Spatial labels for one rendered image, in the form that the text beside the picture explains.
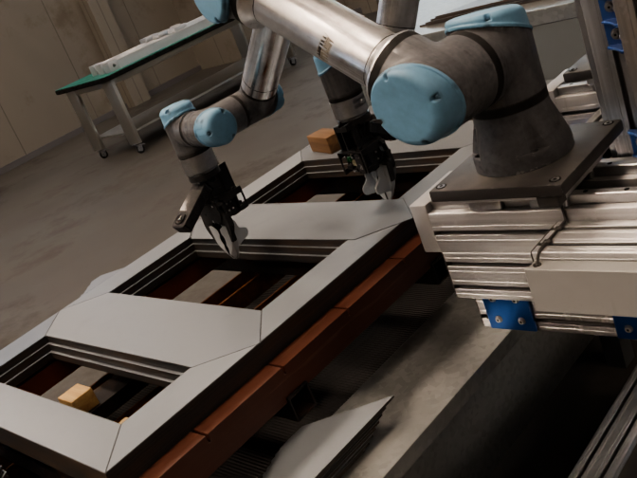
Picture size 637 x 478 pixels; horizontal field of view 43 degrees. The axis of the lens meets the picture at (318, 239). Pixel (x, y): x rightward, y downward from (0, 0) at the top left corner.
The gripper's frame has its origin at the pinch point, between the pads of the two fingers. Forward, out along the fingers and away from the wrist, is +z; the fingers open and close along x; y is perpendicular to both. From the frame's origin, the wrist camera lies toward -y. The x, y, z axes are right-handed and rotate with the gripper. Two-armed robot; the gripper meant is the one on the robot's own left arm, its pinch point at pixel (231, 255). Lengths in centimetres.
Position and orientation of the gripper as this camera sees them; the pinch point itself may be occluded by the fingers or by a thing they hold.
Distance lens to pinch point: 181.9
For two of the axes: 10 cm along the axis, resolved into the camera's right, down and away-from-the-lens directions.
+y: 6.3, -5.0, 6.0
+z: 3.5, 8.7, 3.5
